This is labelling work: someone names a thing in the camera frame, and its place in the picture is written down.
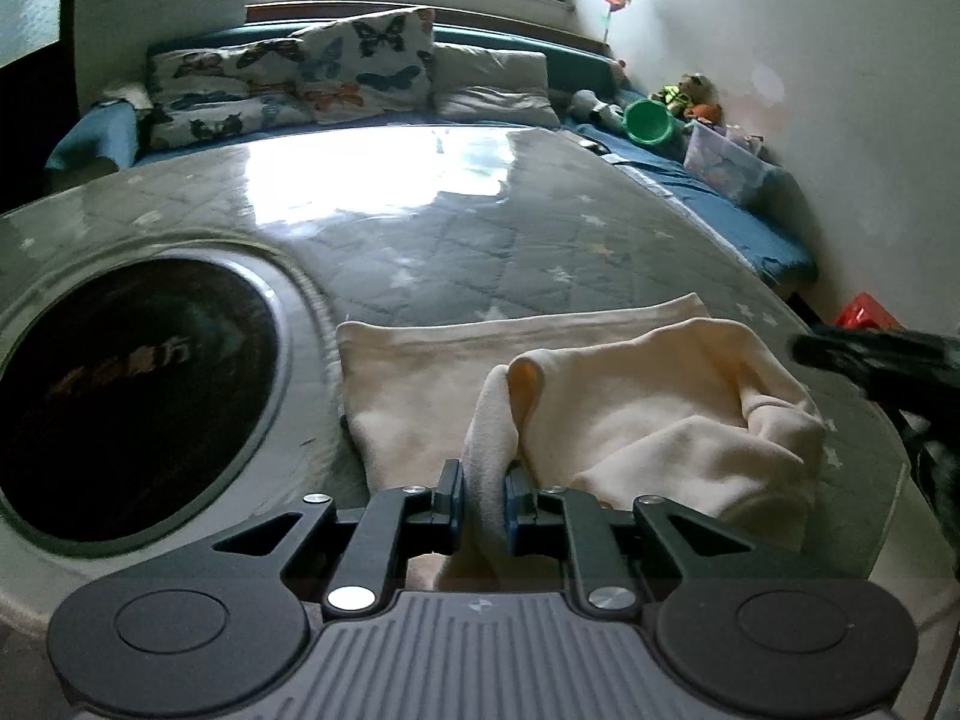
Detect square butterfly print pillow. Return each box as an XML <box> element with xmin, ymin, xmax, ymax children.
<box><xmin>293</xmin><ymin>7</ymin><xmax>434</xmax><ymax>125</ymax></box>

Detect stuffed toy doll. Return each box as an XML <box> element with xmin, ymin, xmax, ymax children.
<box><xmin>649</xmin><ymin>73</ymin><xmax>722</xmax><ymax>125</ymax></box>

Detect cream white garment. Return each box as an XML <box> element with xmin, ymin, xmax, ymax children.
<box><xmin>337</xmin><ymin>294</ymin><xmax>825</xmax><ymax>592</ymax></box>

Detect red plastic stool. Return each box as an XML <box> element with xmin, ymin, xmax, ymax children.
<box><xmin>833</xmin><ymin>293</ymin><xmax>903</xmax><ymax>332</ymax></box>

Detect black round induction cooktop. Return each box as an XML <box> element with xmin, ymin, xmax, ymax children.
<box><xmin>2</xmin><ymin>257</ymin><xmax>290</xmax><ymax>556</ymax></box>

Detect long butterfly print pillow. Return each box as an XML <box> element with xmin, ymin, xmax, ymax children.
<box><xmin>148</xmin><ymin>37</ymin><xmax>313</xmax><ymax>151</ymax></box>

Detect green plastic bucket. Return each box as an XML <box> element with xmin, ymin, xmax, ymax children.
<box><xmin>623</xmin><ymin>99</ymin><xmax>675</xmax><ymax>148</ymax></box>

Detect clear plastic storage box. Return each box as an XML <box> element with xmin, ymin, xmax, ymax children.
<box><xmin>683</xmin><ymin>122</ymin><xmax>778</xmax><ymax>206</ymax></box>

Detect grey plain cushion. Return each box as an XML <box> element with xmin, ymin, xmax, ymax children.
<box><xmin>431</xmin><ymin>43</ymin><xmax>560</xmax><ymax>128</ymax></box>

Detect dark door with glass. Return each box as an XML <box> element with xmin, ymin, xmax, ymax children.
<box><xmin>0</xmin><ymin>0</ymin><xmax>82</xmax><ymax>70</ymax></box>

